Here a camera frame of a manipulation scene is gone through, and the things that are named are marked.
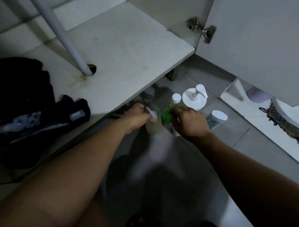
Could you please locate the white pump dispenser bottle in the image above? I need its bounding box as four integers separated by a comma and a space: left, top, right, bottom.
182, 84, 208, 111

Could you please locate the dark cloth bundle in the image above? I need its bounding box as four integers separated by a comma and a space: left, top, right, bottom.
0, 57, 91, 170

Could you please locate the person's left forearm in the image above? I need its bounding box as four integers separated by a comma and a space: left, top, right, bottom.
0, 115, 131, 227

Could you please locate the person's right forearm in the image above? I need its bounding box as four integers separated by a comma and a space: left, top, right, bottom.
187, 132, 299, 227

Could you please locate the white drain pipe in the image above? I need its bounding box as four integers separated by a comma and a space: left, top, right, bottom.
30, 0, 94, 77

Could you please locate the person's left hand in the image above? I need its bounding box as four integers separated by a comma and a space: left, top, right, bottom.
121, 103, 153, 135

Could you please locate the white round basin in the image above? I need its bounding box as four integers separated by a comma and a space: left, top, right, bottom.
271, 98, 299, 128

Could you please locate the clear pump bottle yellowish liquid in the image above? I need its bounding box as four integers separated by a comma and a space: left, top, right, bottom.
145, 106, 163, 135

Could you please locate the person's right hand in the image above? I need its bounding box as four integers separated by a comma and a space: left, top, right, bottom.
169, 107, 211, 141

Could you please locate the purple plastic container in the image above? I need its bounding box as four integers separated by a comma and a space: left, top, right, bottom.
246, 86, 273, 104

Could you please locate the metal cabinet hinge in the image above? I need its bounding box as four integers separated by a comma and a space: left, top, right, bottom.
186, 17, 217, 44

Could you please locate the white step ledge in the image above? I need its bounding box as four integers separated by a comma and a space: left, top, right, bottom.
219, 78, 299, 163

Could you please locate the white cabinet shelf board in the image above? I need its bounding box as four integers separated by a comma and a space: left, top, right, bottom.
0, 0, 196, 185

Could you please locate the dark patterned rag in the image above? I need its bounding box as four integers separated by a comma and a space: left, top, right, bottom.
259, 103, 299, 142

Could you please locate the green liquid bottle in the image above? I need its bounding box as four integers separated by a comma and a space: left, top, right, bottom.
161, 106, 181, 137

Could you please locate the clear bottle white cap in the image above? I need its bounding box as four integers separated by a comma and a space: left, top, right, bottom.
170, 93, 185, 110

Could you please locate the cabinet support leg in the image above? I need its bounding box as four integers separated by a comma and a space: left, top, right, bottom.
165, 67, 180, 82

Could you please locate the white squeeze tube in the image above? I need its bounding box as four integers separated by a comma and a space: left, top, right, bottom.
206, 110, 228, 130

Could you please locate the white cabinet door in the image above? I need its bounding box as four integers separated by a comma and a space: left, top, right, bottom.
195, 0, 299, 107

